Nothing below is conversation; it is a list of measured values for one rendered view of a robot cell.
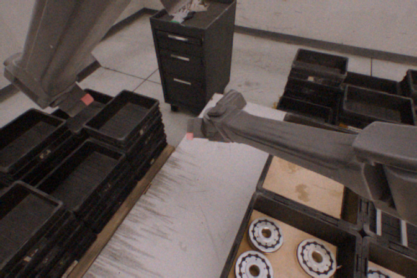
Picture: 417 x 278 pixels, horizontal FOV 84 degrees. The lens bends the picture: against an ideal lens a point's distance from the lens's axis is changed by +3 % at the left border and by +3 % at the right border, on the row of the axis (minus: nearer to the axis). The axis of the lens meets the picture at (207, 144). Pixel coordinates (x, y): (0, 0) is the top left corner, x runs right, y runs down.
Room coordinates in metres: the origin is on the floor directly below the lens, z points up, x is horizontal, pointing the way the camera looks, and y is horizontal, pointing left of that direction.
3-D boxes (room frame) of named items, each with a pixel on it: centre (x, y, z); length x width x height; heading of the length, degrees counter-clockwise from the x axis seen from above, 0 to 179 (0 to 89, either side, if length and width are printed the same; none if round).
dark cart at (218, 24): (1.93, 0.09, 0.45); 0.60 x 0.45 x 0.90; 155
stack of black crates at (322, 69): (1.70, -0.90, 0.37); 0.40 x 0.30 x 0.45; 65
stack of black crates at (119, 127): (1.09, 0.53, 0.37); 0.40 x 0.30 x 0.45; 155
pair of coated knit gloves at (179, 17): (1.86, 0.21, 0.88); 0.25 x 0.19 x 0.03; 155
